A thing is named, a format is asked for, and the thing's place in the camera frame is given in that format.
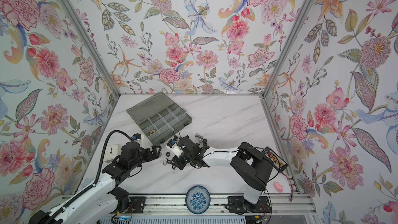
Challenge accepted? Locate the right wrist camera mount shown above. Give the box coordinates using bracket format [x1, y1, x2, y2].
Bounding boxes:
[166, 139, 183, 158]

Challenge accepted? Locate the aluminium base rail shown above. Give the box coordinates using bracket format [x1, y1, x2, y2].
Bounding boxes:
[84, 194, 316, 218]

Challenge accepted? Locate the black remote with buttons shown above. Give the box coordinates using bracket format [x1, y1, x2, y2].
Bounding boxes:
[262, 146, 289, 173]

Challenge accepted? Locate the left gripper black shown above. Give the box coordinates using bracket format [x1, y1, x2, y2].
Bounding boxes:
[129, 144, 163, 171]

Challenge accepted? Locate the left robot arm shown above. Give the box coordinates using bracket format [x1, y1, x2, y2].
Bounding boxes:
[29, 130, 161, 224]

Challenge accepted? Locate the blue white patterned plate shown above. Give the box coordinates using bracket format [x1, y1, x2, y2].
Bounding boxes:
[185, 185, 211, 215]

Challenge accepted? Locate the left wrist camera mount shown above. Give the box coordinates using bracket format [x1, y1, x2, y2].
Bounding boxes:
[132, 133, 144, 147]

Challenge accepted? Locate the white square clock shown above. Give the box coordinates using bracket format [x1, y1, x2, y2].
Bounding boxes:
[104, 144, 120, 162]

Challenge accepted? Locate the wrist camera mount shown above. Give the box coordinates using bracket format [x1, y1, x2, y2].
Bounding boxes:
[132, 133, 144, 147]
[166, 139, 183, 158]

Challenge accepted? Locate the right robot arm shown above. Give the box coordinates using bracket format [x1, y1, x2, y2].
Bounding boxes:
[166, 136, 274, 212]

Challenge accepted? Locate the grey plastic organizer box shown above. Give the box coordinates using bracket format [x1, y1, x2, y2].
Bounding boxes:
[126, 92, 192, 146]

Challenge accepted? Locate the pink eraser toy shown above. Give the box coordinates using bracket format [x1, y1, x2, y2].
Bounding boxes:
[273, 181, 284, 193]

